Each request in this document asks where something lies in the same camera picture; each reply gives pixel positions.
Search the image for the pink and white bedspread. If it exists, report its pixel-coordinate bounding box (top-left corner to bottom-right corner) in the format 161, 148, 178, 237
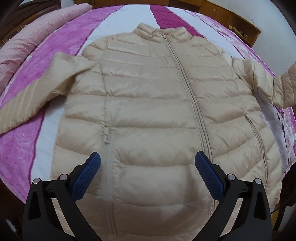
0, 4, 296, 204

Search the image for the beige puffer jacket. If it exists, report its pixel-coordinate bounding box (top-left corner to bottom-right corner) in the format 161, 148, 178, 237
1, 24, 295, 240

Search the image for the pink rolled quilt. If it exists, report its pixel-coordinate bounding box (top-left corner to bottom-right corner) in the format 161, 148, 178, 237
1, 3, 92, 92

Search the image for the wooden headboard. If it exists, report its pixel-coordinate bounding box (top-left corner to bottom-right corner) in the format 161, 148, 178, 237
1, 1, 61, 47

